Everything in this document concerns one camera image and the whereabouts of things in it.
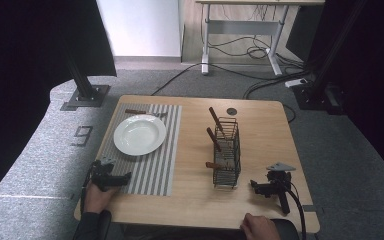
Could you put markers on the white panel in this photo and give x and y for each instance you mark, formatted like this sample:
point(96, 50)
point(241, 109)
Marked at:
point(140, 26)

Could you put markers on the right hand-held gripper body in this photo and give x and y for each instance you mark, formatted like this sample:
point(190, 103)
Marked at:
point(277, 181)

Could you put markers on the white plate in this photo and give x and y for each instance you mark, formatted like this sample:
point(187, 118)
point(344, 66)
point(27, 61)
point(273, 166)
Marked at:
point(139, 134)

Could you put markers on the black metal stand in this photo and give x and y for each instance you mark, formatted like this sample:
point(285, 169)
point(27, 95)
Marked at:
point(326, 66)
point(81, 83)

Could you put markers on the black curtain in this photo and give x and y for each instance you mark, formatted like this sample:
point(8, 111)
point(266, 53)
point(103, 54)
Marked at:
point(23, 66)
point(376, 83)

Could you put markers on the person's right hand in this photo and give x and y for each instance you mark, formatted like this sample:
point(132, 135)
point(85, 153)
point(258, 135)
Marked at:
point(259, 228)

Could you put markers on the round table grommet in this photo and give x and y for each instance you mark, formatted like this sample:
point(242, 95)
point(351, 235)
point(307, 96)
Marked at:
point(231, 111)

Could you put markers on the grey striped placemat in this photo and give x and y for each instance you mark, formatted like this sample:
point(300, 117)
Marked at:
point(158, 166)

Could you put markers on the white desk frame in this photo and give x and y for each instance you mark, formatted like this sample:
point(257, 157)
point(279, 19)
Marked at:
point(243, 27)

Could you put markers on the person's left hand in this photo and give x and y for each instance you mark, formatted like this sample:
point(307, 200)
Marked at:
point(96, 200)

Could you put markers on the white power strip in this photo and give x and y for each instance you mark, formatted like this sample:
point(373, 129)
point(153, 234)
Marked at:
point(296, 82)

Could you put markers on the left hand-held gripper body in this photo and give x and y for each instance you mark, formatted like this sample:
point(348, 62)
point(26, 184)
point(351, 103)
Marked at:
point(102, 170)

